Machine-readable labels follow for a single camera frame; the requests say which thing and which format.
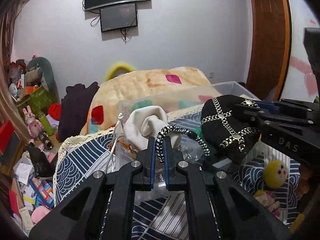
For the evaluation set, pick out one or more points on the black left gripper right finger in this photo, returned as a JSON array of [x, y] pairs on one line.
[[218, 207]]

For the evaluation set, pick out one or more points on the yellow plush doll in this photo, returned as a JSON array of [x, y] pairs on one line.
[[275, 175]]

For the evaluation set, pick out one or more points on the pink plush toy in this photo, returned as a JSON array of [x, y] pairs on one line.
[[39, 213]]

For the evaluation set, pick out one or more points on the brown wooden wardrobe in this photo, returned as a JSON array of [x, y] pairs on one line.
[[271, 48]]

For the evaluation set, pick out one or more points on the beige fleece blanket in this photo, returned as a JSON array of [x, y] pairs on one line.
[[139, 84]]

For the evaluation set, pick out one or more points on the clear glitter pouch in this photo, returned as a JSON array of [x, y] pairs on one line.
[[162, 169]]

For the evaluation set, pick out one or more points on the dark purple garment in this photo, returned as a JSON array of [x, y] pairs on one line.
[[74, 109]]

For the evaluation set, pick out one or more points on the green cardboard box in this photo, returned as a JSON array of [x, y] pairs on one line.
[[39, 101]]

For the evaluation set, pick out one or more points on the cream white sock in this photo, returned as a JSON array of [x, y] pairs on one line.
[[144, 123]]

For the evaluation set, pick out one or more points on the pink rabbit toy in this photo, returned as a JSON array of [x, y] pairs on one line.
[[34, 126]]

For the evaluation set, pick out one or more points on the red cloth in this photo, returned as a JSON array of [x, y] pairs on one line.
[[54, 111]]

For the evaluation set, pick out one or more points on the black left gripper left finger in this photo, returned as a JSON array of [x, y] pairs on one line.
[[101, 207]]

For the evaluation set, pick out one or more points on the black figurine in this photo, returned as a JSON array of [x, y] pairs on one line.
[[43, 168]]

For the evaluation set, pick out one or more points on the blue white patterned blanket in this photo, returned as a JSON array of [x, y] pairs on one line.
[[160, 214]]

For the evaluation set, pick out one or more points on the white sliding wardrobe door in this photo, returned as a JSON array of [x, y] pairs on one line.
[[300, 81]]

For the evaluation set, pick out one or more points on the green knitted cloth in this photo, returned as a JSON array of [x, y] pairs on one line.
[[200, 134]]

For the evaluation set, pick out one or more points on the green plush toy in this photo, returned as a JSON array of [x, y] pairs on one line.
[[39, 73]]

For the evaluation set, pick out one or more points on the yellow plush hoop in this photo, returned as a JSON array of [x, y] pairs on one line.
[[118, 69]]

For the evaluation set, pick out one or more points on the green bottle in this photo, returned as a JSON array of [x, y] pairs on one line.
[[46, 124]]

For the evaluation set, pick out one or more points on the clear plastic storage box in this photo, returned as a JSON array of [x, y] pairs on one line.
[[183, 107]]

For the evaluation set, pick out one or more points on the small black wall monitor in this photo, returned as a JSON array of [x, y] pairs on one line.
[[118, 17]]

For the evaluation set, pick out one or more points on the black hat with chains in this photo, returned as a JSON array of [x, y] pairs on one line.
[[230, 137]]

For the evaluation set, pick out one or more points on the red box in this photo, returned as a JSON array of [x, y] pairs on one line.
[[6, 132]]

